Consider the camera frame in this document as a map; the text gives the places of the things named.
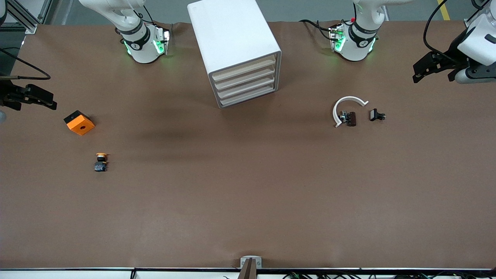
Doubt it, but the orange black button housing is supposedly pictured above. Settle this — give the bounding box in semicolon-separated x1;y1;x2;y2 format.
64;110;95;136

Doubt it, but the dark brown small component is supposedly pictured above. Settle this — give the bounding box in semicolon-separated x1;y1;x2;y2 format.
339;111;357;127

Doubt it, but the brown table mat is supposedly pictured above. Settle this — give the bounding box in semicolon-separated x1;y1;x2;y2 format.
0;20;496;270

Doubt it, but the black base cable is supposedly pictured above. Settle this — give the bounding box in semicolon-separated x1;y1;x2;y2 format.
298;19;334;41
134;0;155;24

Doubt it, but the metal base connector plate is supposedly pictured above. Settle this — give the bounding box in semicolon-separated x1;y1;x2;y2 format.
153;24;172;55
329;23;346;53

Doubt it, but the white plastic drawer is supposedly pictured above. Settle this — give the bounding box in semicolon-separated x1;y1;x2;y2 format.
218;82;279;109
215;73;278;100
211;54;277;83
213;64;277;91

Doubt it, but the white drawer cabinet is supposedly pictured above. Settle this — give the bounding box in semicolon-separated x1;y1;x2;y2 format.
187;0;282;109

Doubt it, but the aluminium frame post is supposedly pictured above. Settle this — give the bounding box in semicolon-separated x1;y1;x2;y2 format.
0;0;53;34
464;12;483;31

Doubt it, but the grey metal edge bracket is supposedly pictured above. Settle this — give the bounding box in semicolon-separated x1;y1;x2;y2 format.
240;256;262;270

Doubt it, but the yellow capped push button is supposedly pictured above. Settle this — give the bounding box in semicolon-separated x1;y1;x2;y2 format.
94;153;110;173

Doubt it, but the white curved plastic ring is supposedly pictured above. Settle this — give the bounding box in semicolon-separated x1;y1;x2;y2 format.
332;96;369;128

